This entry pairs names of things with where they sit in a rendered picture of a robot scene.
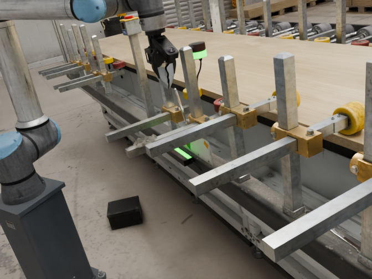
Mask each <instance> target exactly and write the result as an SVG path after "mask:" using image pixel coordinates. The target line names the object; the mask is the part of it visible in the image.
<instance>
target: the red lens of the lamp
mask: <svg viewBox="0 0 372 279"><path fill-rule="evenodd" d="M188 46H189V47H191V48H192V51H193V52H197V51H202V50H205V49H206V47H205V42H204V43H203V44H199V45H188Z"/></svg>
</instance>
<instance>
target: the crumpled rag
mask: <svg viewBox="0 0 372 279"><path fill-rule="evenodd" d="M156 139H157V136H156V135H154V134H153V135H151V136H145V137H144V138H137V140H136V142H135V143H134V144H133V145H134V146H138V148H139V147H144V146H145V145H148V144H150V143H152V142H154V141H155V140H156Z"/></svg>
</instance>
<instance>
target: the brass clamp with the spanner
mask: <svg viewBox="0 0 372 279"><path fill-rule="evenodd" d="M206 117H208V116H206V115H204V114H203V116H200V117H197V118H194V117H192V116H191V114H189V116H188V118H187V119H189V121H190V124H191V123H194V122H196V123H198V124H202V123H205V118H206ZM209 118H210V120H213V118H211V117H209Z"/></svg>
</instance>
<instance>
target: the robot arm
mask: <svg viewBox="0 0 372 279"><path fill-rule="evenodd" d="M134 11H137V13H138V17H139V24H140V25H141V29H142V31H145V35H147V37H148V42H149V46H148V47H147V48H145V49H144V51H145V55H146V59H147V55H148V59H147V63H150V64H151V65H152V69H153V71H154V73H155V74H156V77H157V79H158V80H159V81H160V82H161V83H162V85H163V86H164V87H165V88H166V89H170V88H171V85H172V82H173V79H174V74H175V69H176V58H178V57H179V51H178V49H177V48H176V47H175V46H174V45H173V44H172V43H171V42H170V41H169V40H168V38H167V37H166V36H165V35H161V33H164V32H165V31H166V30H165V27H166V26H167V20H166V14H165V12H164V7H163V2H162V0H0V71H1V74H2V76H3V80H4V83H5V85H6V88H7V91H8V94H9V97H10V99H11V102H12V105H13V108H14V111H15V114H16V117H17V121H16V123H15V128H16V131H10V132H8V133H3V134H1V135H0V184H1V198H2V200H3V202H4V203H5V204H7V205H18V204H22V203H25V202H28V201H30V200H32V199H34V198H36V197H37V196H39V195H40V194H41V193H42V192H43V191H44V190H45V189H46V186H47V185H46V183H45V181H44V179H43V178H42V177H41V176H40V175H39V174H38V173H37V172H36V171H35V168H34V166H33V163H34V162H35V161H36V160H38V159H39V158H40V157H42V156H43V155H45V154H46V153H48V152H49V151H50V150H52V149H53V148H54V147H55V146H56V145H57V144H58V143H59V142H60V140H61V133H60V132H61V131H60V128H59V126H58V125H57V123H56V122H55V121H52V120H51V119H50V118H49V117H48V116H47V115H46V114H43V113H42V110H41V107H40V103H39V100H38V97H37V93H36V91H35V87H34V84H33V81H32V77H31V75H30V72H29V68H28V65H27V62H26V59H25V56H24V53H23V49H22V46H21V43H20V40H19V36H18V33H17V30H16V27H15V24H14V20H79V21H83V22H85V23H96V22H98V21H100V20H102V19H105V18H108V17H112V16H115V15H118V14H121V13H127V12H134ZM146 53H147V54H146ZM163 63H166V66H165V68H163V67H160V66H162V64H163ZM167 79H168V82H167Z"/></svg>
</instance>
